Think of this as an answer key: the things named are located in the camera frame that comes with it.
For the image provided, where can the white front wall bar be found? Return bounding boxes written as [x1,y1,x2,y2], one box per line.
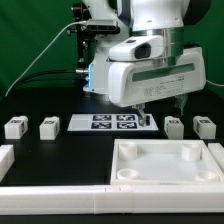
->
[0,184,224,215]

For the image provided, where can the white cable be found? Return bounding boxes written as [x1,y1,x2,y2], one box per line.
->
[4,20,88,98]

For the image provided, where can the white marker base plate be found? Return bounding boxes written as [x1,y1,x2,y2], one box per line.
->
[68,114,158,132]

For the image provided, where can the black cable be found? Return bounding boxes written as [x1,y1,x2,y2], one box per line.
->
[4,69,84,98]

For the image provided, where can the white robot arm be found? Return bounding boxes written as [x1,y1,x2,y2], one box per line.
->
[82,0,206,126]

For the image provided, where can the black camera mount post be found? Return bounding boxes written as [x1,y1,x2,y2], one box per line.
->
[67,3,94,80]

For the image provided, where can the grey camera on mount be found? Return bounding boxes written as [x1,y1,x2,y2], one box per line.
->
[81,19,120,34]

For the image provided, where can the white side block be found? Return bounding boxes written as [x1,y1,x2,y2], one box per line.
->
[208,143,224,174]
[0,145,15,182]

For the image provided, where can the right white side block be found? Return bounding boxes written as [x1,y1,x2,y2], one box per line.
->
[208,143,224,174]

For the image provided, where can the left white side block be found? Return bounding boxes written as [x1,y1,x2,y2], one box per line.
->
[0,145,15,182]

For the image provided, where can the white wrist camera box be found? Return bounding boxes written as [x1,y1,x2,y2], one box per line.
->
[109,35,164,62]

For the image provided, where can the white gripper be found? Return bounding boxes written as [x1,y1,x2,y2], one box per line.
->
[108,47,206,127]

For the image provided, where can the white square tabletop tray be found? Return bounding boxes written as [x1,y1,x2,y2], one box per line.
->
[110,139,224,185]

